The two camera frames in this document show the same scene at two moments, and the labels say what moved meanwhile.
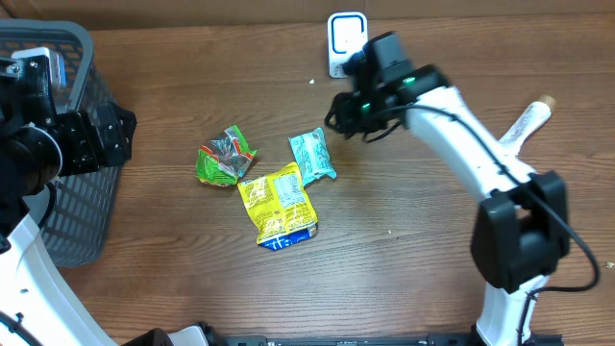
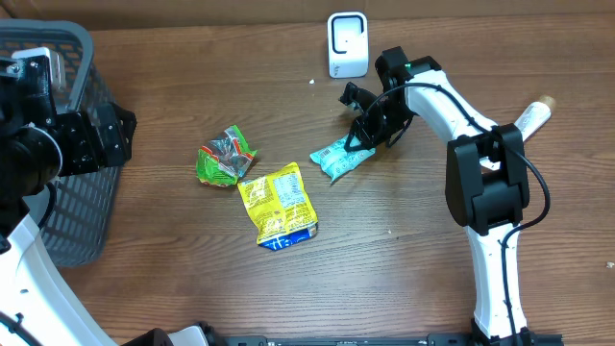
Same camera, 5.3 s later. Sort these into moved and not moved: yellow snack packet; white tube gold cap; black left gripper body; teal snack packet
Moved: teal snack packet
Not moved: white tube gold cap; black left gripper body; yellow snack packet
